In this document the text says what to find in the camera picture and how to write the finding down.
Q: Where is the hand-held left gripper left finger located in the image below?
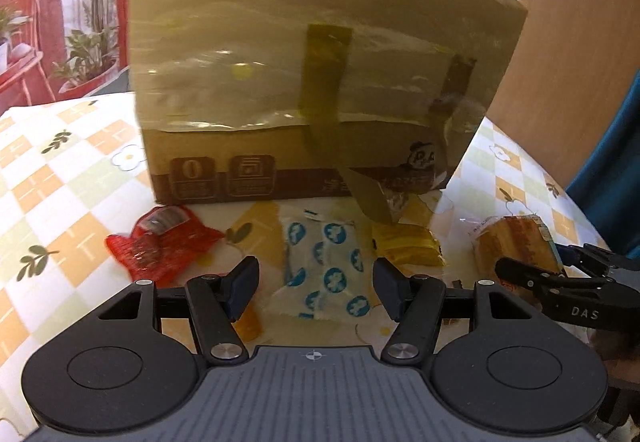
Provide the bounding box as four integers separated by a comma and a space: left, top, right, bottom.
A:
97, 256, 261, 365

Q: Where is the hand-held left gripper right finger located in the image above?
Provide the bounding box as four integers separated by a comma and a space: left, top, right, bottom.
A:
372, 257, 533, 365

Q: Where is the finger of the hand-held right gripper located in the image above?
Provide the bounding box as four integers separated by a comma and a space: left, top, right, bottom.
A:
494, 256, 568, 310
557, 243, 618, 275

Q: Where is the clear pastry packet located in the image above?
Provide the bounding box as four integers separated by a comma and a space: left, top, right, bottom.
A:
470, 213, 560, 283

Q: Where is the small yellow snack packet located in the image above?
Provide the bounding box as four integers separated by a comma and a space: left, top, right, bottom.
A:
371, 221, 446, 267

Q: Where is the orange snack packet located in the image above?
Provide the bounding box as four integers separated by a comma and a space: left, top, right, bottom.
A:
227, 201, 281, 340

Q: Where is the white blue-dotted snack packet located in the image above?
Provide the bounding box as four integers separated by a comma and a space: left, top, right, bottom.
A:
270, 209, 373, 320

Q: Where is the red snack packet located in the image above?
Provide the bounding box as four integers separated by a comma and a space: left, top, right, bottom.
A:
104, 204, 226, 283

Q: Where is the taped cardboard box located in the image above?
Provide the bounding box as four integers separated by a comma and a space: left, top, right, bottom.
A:
127, 0, 530, 225

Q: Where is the blue curtain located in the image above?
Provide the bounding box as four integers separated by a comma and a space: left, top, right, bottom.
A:
565, 72, 640, 247

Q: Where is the checkered tablecloth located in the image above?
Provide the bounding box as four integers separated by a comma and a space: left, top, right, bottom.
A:
0, 92, 640, 442

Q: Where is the brown wooden panel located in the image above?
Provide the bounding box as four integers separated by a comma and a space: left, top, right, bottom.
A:
482, 0, 640, 193

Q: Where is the pink wall poster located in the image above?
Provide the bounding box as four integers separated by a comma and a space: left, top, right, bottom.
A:
0, 0, 138, 110

